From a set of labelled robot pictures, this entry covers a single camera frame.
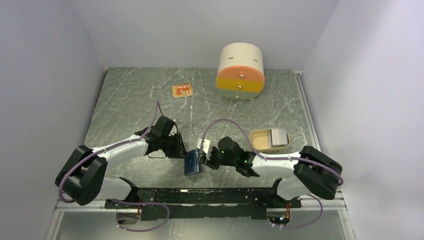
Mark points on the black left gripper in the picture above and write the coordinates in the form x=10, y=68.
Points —
x=179, y=151

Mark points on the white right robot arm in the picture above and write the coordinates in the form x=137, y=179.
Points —
x=308, y=171

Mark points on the stack of credit cards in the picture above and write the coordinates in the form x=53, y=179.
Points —
x=278, y=137

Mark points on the blue card holder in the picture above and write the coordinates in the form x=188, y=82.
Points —
x=192, y=163

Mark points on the orange patterned card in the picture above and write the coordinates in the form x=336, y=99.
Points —
x=182, y=90

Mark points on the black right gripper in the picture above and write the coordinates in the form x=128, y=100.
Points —
x=209, y=160

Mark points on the round pastel drawer cabinet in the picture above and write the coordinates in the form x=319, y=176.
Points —
x=240, y=74

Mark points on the beige card tray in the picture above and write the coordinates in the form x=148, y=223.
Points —
x=260, y=141

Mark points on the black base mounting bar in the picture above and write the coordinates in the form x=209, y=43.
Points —
x=197, y=203

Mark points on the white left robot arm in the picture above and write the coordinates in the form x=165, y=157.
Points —
x=82, y=179

